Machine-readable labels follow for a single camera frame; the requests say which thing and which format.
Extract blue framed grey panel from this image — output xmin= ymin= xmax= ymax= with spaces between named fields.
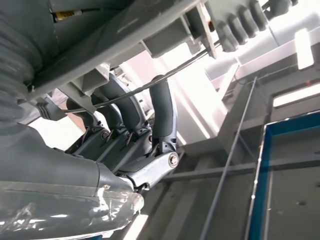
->
xmin=246 ymin=110 xmax=320 ymax=240

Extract white ceiling light panel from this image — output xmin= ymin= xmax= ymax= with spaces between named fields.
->
xmin=294 ymin=28 xmax=315 ymax=71
xmin=272 ymin=82 xmax=320 ymax=109
xmin=122 ymin=213 xmax=150 ymax=240

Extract thin grey metal rod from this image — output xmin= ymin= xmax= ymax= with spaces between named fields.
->
xmin=199 ymin=76 xmax=258 ymax=240

